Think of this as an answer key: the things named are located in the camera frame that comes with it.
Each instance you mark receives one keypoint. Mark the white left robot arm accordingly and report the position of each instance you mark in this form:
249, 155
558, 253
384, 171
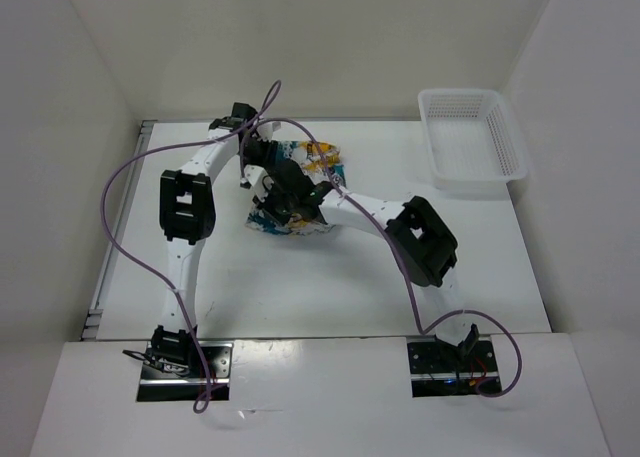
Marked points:
187, 218

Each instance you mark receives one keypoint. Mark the white plastic mesh basket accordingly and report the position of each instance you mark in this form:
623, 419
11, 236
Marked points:
472, 138

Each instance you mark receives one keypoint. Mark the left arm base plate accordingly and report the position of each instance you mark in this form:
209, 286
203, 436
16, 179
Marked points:
162, 381

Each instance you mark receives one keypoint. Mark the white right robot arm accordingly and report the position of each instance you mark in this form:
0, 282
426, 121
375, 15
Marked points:
422, 245

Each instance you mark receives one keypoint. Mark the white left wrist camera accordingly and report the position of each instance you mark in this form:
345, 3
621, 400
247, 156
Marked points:
266, 130

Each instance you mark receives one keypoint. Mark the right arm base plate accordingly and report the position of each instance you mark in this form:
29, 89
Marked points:
434, 375

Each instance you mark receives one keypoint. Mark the patterned white yellow teal shorts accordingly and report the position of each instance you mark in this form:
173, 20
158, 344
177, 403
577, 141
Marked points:
320, 162

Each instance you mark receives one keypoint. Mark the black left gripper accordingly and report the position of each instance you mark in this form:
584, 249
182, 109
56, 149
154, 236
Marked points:
269, 152

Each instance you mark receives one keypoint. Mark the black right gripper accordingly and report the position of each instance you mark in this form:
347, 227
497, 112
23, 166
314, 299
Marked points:
265, 205

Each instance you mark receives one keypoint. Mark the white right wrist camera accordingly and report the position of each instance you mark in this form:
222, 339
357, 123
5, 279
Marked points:
257, 179

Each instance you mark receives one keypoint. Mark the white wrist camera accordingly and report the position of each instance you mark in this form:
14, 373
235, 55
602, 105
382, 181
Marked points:
266, 130
257, 179

